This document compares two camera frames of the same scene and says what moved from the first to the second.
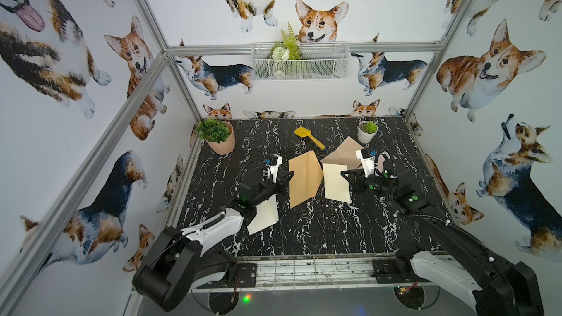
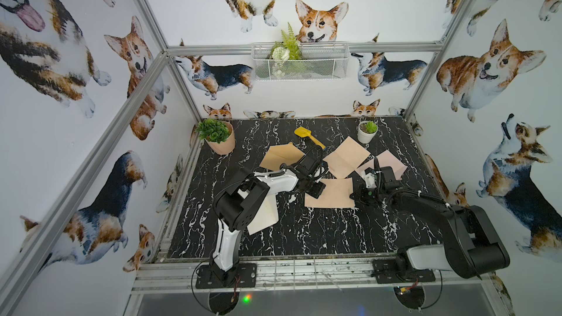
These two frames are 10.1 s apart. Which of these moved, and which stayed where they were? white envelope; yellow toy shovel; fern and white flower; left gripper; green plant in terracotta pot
Moved: left gripper
Stayed: yellow toy shovel; white envelope; green plant in terracotta pot; fern and white flower
